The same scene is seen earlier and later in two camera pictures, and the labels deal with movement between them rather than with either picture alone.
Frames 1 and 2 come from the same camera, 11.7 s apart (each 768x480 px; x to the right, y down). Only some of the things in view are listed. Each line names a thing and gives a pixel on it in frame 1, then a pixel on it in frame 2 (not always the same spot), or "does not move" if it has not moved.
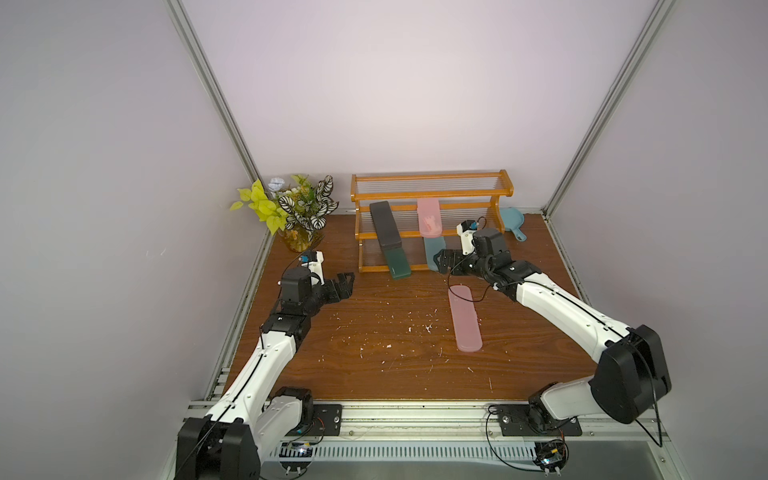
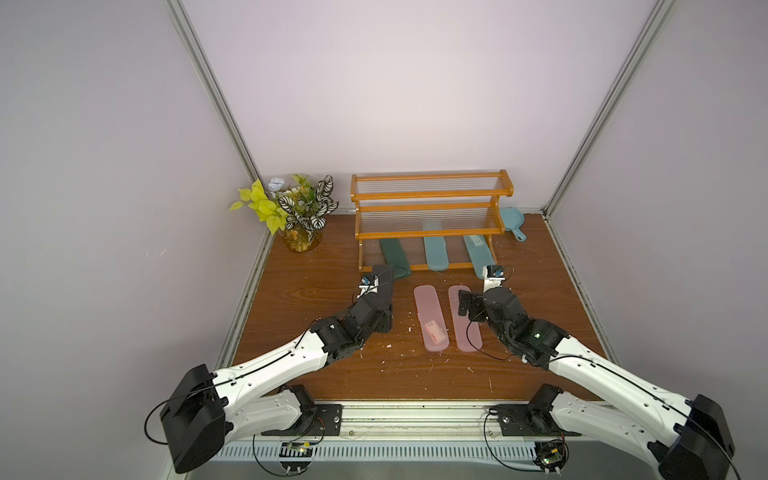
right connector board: (551, 455) does not move
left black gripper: (343, 291) -> (385, 319)
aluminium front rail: (423, 424) does not move
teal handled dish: (512, 219) does not move
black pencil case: (386, 226) -> (385, 274)
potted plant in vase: (293, 213) does not move
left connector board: (295, 456) does not move
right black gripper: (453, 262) -> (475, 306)
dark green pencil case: (398, 262) does not move
